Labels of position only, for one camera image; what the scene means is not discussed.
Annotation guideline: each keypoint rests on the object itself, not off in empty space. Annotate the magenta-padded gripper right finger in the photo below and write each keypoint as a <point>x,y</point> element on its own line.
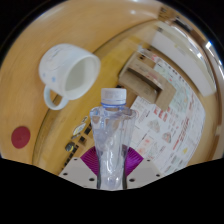
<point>142,171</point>

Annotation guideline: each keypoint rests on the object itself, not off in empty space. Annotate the clear plastic water bottle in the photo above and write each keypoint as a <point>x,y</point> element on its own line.
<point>112,146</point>

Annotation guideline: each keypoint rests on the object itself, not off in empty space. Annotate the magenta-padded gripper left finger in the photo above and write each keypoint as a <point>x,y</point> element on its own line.
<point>81,171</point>

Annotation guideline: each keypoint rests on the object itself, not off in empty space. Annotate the white ceramic mug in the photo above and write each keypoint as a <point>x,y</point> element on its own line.
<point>58,68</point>

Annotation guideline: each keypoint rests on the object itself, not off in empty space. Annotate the large wall poster sheet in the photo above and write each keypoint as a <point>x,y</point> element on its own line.
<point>166,133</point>

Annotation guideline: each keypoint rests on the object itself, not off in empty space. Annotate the small white card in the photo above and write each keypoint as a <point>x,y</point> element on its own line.
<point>79,129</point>

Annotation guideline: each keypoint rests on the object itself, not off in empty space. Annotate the white door panel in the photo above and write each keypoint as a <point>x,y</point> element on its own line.
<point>183,56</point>

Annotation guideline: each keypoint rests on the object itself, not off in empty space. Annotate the flat round red coaster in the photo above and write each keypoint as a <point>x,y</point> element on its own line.
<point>20,137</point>

